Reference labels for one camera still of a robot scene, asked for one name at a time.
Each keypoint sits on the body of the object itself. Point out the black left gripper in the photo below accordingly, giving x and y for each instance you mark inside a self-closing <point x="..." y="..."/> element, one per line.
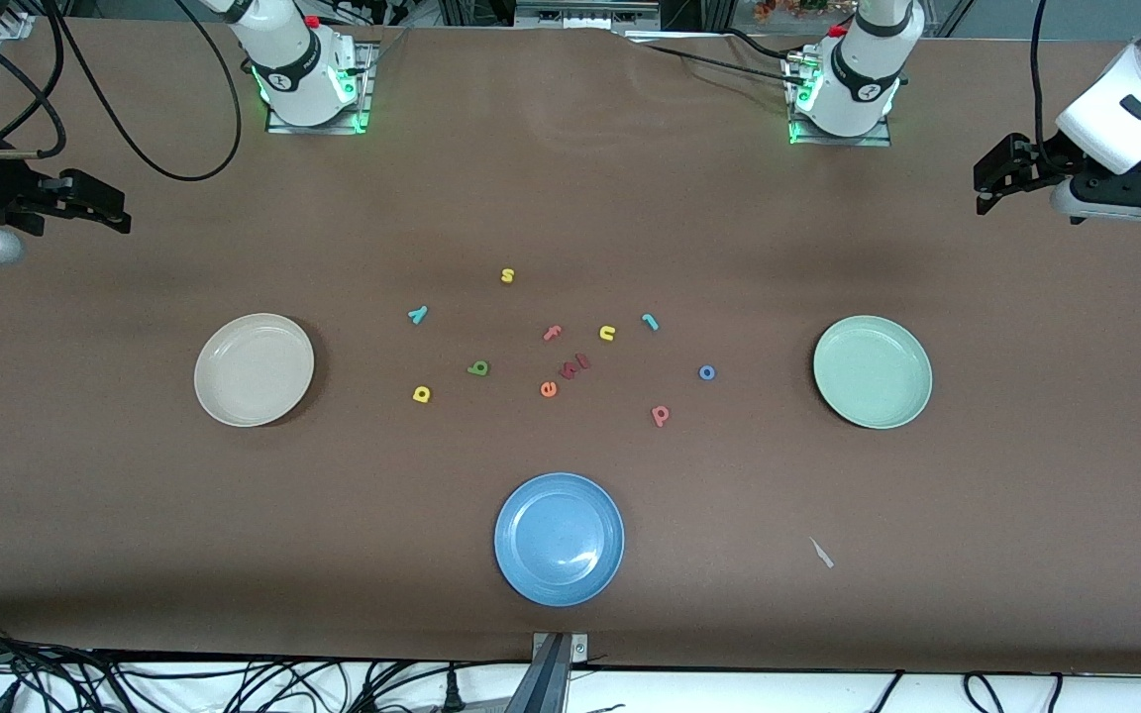
<point x="1044" y="158"/>

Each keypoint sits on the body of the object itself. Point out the teal foam letter y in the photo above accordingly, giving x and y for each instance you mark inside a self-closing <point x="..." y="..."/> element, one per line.
<point x="417" y="316"/>

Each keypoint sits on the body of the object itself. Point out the green foam letter g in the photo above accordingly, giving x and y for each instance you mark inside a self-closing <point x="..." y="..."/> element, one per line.
<point x="476" y="370"/>

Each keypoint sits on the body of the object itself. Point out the pink foam letter p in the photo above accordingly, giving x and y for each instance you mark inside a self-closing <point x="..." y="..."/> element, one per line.
<point x="660" y="414"/>

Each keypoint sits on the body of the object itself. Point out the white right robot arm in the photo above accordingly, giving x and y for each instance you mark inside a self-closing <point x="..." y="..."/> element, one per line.
<point x="303" y="69"/>

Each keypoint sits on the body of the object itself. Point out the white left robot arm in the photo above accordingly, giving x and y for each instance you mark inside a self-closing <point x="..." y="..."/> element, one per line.
<point x="868" y="69"/>

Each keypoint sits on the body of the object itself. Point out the beige plate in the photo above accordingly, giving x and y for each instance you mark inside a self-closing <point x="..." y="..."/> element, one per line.
<point x="254" y="371"/>

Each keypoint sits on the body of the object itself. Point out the light green plate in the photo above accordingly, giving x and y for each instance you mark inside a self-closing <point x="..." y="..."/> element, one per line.
<point x="873" y="372"/>

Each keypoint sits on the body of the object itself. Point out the orange dried flowers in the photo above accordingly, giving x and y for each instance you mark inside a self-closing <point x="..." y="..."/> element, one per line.
<point x="788" y="8"/>

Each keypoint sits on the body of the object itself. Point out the white paper scrap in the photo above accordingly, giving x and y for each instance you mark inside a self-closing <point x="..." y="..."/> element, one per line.
<point x="821" y="553"/>

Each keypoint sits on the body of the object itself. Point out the brown table cover sheet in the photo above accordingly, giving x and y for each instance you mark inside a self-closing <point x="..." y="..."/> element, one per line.
<point x="570" y="198"/>

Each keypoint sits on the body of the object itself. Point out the pink foam letter f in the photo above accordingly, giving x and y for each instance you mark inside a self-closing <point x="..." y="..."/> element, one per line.
<point x="552" y="333"/>

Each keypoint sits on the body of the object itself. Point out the red letter k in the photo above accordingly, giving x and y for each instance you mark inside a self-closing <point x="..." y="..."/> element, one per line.
<point x="570" y="371"/>

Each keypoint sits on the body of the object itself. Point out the blue plate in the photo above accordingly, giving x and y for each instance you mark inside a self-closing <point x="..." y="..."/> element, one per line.
<point x="559" y="540"/>

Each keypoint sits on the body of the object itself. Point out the black power plug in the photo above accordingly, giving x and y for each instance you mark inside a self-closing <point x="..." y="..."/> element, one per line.
<point x="452" y="693"/>

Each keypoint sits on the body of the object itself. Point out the metal arm base mount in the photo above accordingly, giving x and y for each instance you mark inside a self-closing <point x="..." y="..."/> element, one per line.
<point x="365" y="89"/>
<point x="878" y="141"/>

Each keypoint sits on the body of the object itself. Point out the grey metal rail box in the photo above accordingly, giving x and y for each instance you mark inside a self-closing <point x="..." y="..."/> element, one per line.
<point x="585" y="14"/>

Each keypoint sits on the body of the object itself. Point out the grey metal bracket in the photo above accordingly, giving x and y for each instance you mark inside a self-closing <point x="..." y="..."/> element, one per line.
<point x="561" y="649"/>

